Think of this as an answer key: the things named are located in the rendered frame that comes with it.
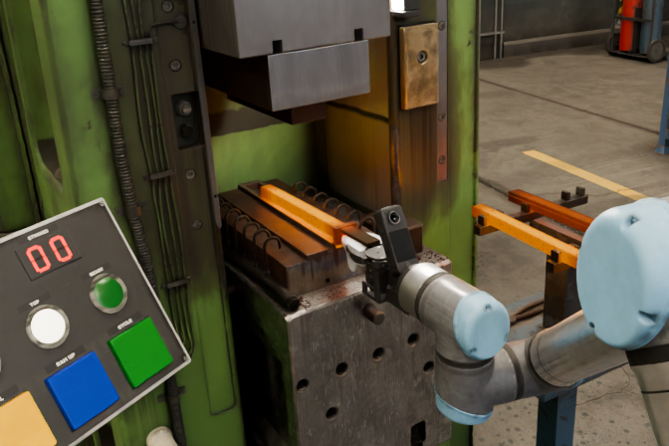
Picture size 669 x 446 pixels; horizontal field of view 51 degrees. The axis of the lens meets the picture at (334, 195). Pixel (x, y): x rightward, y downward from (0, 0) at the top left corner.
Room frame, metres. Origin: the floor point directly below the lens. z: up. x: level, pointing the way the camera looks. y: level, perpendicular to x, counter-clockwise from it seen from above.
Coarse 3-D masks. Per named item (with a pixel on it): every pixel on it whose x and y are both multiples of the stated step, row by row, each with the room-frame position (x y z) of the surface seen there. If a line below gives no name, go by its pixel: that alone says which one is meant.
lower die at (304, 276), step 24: (240, 192) 1.54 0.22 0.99; (288, 192) 1.52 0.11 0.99; (264, 216) 1.39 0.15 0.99; (288, 216) 1.36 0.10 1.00; (336, 216) 1.36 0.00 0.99; (240, 240) 1.34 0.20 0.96; (264, 240) 1.29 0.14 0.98; (288, 240) 1.26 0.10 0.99; (312, 240) 1.25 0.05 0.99; (264, 264) 1.24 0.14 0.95; (288, 264) 1.17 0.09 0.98; (312, 264) 1.19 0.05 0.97; (336, 264) 1.22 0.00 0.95; (288, 288) 1.16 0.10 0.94; (312, 288) 1.19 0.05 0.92
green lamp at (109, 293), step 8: (104, 280) 0.90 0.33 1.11; (112, 280) 0.91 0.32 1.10; (96, 288) 0.88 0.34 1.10; (104, 288) 0.89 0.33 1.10; (112, 288) 0.90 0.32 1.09; (120, 288) 0.91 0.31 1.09; (96, 296) 0.88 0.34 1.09; (104, 296) 0.88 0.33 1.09; (112, 296) 0.89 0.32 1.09; (120, 296) 0.90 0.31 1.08; (104, 304) 0.88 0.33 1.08; (112, 304) 0.88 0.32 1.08
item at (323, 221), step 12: (264, 192) 1.48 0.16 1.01; (276, 192) 1.45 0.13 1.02; (276, 204) 1.43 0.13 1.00; (288, 204) 1.38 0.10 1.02; (300, 204) 1.36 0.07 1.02; (300, 216) 1.34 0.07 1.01; (312, 216) 1.30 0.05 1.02; (324, 216) 1.29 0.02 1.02; (324, 228) 1.26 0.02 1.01; (336, 228) 1.21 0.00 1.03; (348, 228) 1.21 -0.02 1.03; (336, 240) 1.20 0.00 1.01; (360, 240) 1.15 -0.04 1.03; (372, 240) 1.14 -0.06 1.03
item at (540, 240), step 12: (480, 204) 1.43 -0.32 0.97; (492, 216) 1.37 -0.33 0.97; (504, 216) 1.36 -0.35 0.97; (504, 228) 1.33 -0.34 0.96; (516, 228) 1.30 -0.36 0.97; (528, 228) 1.29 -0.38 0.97; (528, 240) 1.27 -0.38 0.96; (540, 240) 1.24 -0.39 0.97; (552, 240) 1.23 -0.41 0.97; (564, 252) 1.18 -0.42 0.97; (576, 252) 1.17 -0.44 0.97; (576, 264) 1.15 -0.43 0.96
